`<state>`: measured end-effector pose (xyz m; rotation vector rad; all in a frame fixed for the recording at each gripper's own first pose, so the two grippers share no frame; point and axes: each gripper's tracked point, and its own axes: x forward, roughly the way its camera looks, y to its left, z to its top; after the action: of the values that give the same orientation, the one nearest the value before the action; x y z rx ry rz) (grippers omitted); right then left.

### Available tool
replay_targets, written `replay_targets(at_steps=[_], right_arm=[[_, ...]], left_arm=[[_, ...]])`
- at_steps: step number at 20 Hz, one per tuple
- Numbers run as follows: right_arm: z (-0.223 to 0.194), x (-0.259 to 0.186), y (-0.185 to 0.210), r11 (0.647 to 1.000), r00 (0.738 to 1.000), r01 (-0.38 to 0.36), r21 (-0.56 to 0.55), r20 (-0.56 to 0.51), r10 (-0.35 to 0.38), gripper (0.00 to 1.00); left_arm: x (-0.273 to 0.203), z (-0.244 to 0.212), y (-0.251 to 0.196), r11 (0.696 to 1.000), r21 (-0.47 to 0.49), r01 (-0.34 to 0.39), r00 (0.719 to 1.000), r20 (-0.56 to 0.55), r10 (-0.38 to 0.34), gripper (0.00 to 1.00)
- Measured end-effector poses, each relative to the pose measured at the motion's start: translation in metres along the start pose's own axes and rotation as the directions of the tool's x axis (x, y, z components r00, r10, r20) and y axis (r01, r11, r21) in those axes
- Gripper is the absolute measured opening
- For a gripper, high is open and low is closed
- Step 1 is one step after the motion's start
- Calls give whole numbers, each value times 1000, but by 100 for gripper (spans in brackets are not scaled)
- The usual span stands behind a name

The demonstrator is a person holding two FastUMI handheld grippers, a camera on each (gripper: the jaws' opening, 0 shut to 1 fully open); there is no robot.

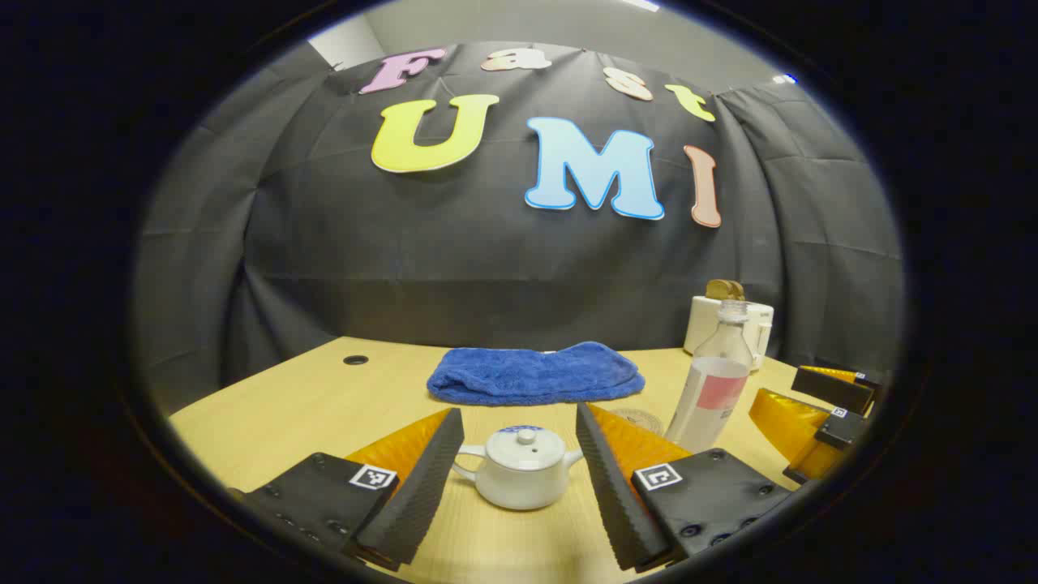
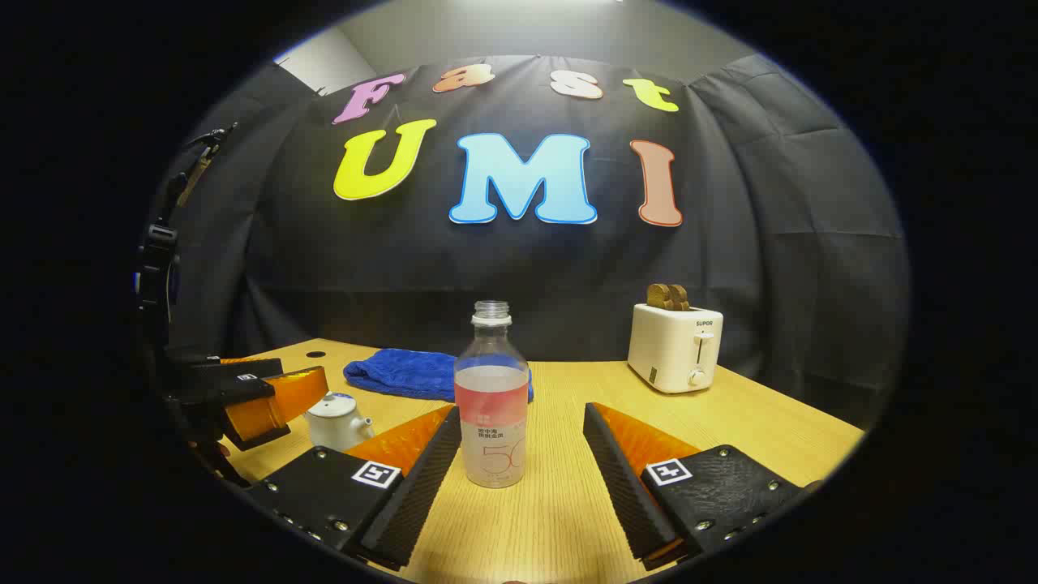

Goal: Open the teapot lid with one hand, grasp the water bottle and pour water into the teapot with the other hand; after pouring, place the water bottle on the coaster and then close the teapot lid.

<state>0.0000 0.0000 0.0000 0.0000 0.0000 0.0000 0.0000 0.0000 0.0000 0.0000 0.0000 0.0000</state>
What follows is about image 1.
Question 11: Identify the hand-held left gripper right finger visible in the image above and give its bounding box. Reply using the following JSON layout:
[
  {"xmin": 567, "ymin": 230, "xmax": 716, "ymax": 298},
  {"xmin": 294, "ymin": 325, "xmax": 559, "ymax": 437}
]
[{"xmin": 576, "ymin": 402, "xmax": 794, "ymax": 573}]

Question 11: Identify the white toaster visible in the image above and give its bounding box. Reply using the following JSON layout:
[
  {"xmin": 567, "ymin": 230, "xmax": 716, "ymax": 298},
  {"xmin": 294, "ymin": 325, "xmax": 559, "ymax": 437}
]
[{"xmin": 684, "ymin": 294, "xmax": 774, "ymax": 372}]

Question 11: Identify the round cork coaster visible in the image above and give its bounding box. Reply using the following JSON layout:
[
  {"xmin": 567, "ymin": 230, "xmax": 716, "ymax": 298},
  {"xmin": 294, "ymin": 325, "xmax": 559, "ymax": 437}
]
[{"xmin": 608, "ymin": 408, "xmax": 664, "ymax": 437}]

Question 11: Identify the blue towel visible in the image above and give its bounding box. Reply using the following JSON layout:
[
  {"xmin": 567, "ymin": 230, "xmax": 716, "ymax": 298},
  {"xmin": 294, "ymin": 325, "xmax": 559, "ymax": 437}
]
[{"xmin": 427, "ymin": 341, "xmax": 646, "ymax": 406}]

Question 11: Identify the clear plastic water bottle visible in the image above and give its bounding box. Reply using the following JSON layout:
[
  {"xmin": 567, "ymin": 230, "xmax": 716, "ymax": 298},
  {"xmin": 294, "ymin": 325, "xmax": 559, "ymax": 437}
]
[{"xmin": 665, "ymin": 298, "xmax": 755, "ymax": 455}]

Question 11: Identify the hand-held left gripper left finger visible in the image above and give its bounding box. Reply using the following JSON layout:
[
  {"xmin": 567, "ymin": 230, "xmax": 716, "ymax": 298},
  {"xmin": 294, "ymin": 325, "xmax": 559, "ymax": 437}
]
[{"xmin": 231, "ymin": 407, "xmax": 465, "ymax": 569}]

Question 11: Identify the white ceramic teacup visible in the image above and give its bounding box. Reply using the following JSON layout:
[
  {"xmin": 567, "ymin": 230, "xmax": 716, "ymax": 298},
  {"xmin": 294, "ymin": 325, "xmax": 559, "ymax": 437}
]
[{"xmin": 452, "ymin": 442, "xmax": 585, "ymax": 511}]

